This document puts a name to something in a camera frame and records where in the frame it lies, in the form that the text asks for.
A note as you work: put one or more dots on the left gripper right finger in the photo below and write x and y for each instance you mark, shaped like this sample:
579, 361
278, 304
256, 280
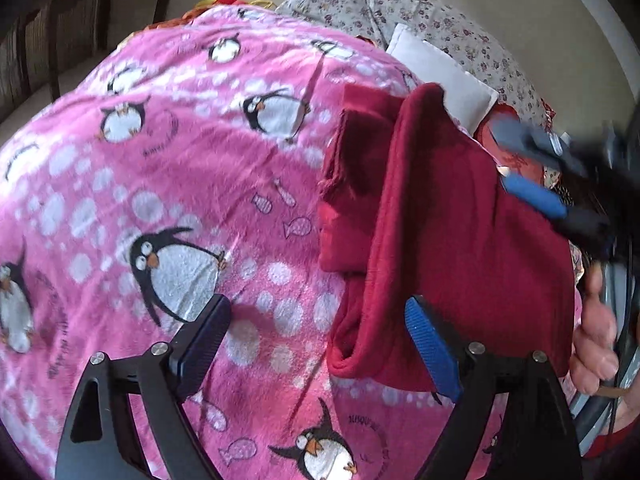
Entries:
537, 438

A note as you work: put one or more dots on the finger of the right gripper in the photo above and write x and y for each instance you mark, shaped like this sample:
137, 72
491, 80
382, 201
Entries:
583, 227
525, 139

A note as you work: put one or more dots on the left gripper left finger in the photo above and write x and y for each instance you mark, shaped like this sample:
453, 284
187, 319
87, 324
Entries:
100, 439

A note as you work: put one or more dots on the dark red fleece garment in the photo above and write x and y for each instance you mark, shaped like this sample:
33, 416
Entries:
409, 205

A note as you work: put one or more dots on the red and grey sleeve forearm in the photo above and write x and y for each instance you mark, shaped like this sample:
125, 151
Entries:
614, 454

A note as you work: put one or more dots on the person right hand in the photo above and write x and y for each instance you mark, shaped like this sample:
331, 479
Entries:
593, 360

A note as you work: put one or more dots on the white pillow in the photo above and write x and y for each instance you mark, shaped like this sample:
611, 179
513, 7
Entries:
467, 99

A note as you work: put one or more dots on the floral quilt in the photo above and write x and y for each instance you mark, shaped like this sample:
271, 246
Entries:
443, 26

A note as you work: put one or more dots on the pink penguin blanket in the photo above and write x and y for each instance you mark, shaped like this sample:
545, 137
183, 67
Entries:
189, 163

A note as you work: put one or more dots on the dark wooden side table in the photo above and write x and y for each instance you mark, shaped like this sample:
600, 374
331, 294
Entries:
47, 36

